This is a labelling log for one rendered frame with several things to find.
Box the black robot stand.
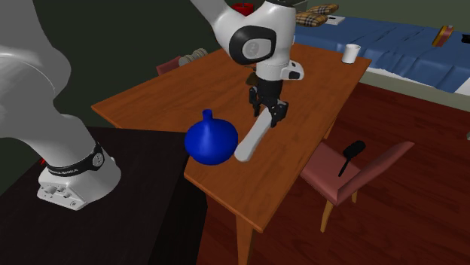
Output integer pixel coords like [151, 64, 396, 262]
[0, 126, 209, 265]

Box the bed with blue cover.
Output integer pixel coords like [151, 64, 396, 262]
[292, 14, 470, 95]

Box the white book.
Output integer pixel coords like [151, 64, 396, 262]
[324, 14, 346, 26]

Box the dark red chair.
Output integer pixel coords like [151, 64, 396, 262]
[155, 55, 184, 77]

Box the red and yellow flat object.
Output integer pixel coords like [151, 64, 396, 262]
[432, 24, 456, 48]

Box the plaid pillow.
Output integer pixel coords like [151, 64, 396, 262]
[295, 11, 329, 29]
[307, 3, 340, 16]

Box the red pot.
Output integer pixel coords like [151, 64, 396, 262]
[230, 2, 255, 17]

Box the pink chair with wooden legs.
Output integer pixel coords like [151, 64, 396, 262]
[300, 140, 416, 234]

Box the stack of beige discs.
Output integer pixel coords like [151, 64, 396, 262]
[178, 47, 209, 68]

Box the blue round vase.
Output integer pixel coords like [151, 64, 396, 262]
[184, 108, 240, 166]

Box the black brush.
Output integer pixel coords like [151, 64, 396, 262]
[337, 140, 367, 178]

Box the white cup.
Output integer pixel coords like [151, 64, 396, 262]
[341, 43, 362, 65]

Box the brown wooden table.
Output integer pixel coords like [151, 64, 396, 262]
[90, 43, 373, 265]

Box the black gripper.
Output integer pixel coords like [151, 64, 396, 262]
[249, 77, 289, 129]

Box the white oblong remote control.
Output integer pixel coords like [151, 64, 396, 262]
[233, 108, 273, 163]

